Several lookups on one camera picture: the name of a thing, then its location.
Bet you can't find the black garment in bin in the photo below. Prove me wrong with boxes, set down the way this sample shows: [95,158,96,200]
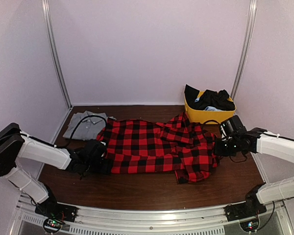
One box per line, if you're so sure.
[184,85,236,111]

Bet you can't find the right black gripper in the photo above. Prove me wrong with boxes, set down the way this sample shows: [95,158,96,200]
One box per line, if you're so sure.
[214,137,240,157]

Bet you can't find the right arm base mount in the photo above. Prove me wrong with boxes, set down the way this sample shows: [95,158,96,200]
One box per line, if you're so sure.
[224,202,267,233]

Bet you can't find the black cable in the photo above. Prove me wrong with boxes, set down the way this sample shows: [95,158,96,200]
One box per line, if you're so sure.
[202,119,248,164]
[56,116,108,149]

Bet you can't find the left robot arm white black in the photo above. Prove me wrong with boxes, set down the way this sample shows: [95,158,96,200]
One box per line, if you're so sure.
[0,123,113,217]

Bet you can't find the folded grey shirt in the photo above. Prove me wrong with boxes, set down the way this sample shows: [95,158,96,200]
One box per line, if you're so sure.
[63,111,108,141]

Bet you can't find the right black cable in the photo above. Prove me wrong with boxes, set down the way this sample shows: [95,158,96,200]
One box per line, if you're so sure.
[202,119,248,164]

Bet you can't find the aluminium frame post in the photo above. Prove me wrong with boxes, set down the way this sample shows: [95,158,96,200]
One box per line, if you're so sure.
[231,0,257,100]
[41,0,73,109]

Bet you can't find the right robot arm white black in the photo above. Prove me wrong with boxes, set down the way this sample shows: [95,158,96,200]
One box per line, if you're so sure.
[214,115,294,216]

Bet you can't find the left black cable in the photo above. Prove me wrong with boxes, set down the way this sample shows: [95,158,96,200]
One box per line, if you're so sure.
[56,116,108,149]

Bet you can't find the front aluminium rail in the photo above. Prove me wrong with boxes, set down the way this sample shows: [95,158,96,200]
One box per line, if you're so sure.
[14,193,294,235]

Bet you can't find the light blue garment in bin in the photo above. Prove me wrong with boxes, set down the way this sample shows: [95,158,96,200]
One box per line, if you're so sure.
[194,97,222,111]

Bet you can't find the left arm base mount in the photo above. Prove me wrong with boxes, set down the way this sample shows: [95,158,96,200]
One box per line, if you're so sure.
[35,204,77,234]

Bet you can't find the right aluminium frame post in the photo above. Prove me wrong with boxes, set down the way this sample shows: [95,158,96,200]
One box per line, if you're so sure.
[231,0,257,100]

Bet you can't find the red black plaid shirt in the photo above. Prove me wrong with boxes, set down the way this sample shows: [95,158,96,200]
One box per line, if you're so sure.
[97,112,221,184]

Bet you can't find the yellow plastic bin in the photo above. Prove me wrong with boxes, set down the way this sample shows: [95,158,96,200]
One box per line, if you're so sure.
[184,91,236,124]

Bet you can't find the left aluminium frame post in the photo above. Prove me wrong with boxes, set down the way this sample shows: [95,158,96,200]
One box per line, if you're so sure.
[41,0,73,109]

